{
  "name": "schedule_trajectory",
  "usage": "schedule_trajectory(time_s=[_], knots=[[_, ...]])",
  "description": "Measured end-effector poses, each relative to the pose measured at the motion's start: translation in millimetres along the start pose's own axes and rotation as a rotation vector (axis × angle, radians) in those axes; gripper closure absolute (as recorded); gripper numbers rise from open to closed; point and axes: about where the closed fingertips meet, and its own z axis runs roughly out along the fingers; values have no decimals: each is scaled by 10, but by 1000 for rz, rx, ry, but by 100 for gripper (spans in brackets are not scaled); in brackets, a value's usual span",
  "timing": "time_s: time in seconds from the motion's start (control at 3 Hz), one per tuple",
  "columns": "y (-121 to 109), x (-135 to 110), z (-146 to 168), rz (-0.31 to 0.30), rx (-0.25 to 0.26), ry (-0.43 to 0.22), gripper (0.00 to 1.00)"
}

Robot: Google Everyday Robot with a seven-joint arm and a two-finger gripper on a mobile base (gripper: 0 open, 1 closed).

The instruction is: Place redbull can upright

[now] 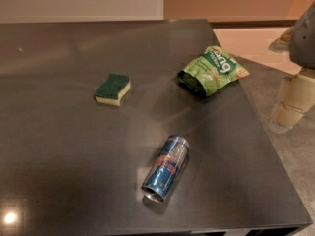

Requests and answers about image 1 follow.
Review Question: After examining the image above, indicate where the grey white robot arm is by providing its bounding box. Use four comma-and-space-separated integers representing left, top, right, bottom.
269, 2, 315, 134

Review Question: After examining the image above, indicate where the green snack bag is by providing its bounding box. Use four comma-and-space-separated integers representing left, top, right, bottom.
178, 45, 250, 97

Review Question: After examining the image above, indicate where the green yellow sponge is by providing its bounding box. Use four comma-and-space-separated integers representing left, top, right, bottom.
94, 74, 131, 106

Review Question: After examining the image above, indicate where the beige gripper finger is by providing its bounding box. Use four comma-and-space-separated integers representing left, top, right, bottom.
269, 68, 315, 134

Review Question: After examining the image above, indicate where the blue silver redbull can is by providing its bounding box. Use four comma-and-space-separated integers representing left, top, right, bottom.
142, 135, 190, 204

